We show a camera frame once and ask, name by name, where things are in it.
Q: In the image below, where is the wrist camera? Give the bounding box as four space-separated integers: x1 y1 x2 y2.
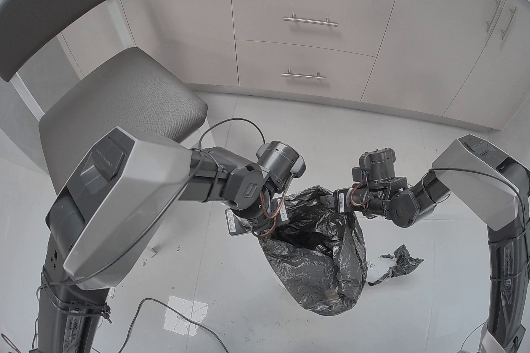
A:
290 156 308 179
351 164 371 183

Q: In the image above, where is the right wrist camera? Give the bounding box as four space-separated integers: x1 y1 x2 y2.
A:
351 164 371 183

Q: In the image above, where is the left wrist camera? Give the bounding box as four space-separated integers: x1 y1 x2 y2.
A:
290 156 308 179

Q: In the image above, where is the grey chair with white legs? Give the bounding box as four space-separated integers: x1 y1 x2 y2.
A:
0 0 209 259

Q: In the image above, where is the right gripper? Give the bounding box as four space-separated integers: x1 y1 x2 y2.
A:
320 186 374 216

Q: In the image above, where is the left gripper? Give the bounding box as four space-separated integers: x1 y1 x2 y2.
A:
225 197 291 239

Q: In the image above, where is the black plastic bag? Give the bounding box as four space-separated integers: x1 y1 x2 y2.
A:
259 185 369 317

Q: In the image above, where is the black plastic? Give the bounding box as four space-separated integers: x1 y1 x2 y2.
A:
368 245 425 287

